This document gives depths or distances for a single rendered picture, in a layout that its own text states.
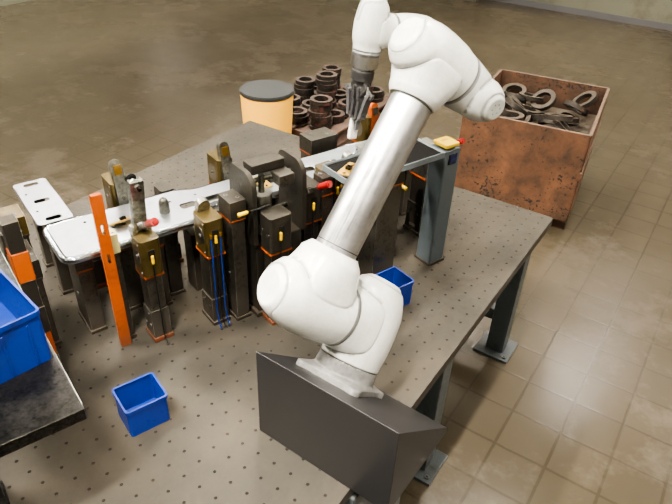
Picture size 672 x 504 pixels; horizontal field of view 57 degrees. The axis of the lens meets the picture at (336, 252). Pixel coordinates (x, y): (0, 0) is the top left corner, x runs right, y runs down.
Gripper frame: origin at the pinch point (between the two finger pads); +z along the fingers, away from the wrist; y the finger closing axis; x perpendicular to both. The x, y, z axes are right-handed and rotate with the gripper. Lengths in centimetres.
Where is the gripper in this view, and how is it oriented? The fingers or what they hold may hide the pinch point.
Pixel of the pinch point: (353, 128)
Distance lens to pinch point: 210.3
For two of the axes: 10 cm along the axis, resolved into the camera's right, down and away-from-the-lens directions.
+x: -8.1, 1.9, -5.5
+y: -5.6, -4.9, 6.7
